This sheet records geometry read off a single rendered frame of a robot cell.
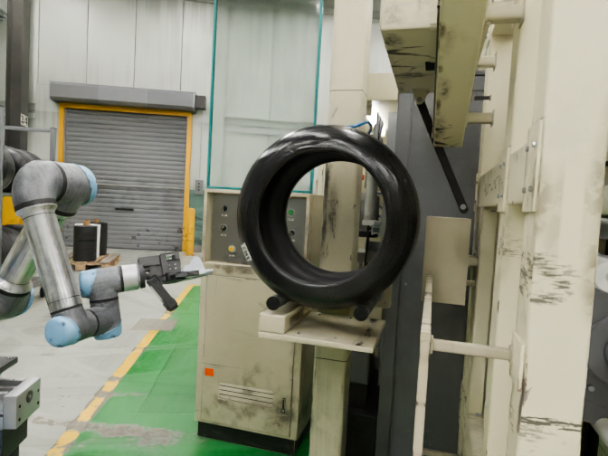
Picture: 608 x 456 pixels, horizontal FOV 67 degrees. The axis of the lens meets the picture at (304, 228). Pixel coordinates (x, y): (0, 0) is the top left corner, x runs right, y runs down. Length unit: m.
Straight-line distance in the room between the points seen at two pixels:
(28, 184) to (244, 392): 1.50
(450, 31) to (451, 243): 0.77
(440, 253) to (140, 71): 10.02
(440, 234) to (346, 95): 0.63
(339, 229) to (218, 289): 0.82
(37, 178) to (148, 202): 9.49
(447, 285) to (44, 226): 1.24
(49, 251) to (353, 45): 1.25
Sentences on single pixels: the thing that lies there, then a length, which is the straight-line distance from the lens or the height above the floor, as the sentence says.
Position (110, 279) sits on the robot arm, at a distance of 1.36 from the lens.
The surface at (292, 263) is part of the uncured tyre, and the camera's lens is 1.69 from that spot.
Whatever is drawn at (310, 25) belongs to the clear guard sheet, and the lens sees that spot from 2.33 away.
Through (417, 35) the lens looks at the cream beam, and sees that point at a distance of 1.23.
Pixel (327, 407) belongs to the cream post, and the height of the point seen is 0.43.
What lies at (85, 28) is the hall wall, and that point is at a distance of 11.77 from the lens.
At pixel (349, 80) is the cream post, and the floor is 1.69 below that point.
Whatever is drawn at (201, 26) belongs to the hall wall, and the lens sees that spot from 11.29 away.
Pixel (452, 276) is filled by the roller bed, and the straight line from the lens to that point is 1.67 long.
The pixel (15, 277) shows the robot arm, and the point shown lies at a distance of 1.56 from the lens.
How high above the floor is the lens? 1.22
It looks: 3 degrees down
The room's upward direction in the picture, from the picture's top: 3 degrees clockwise
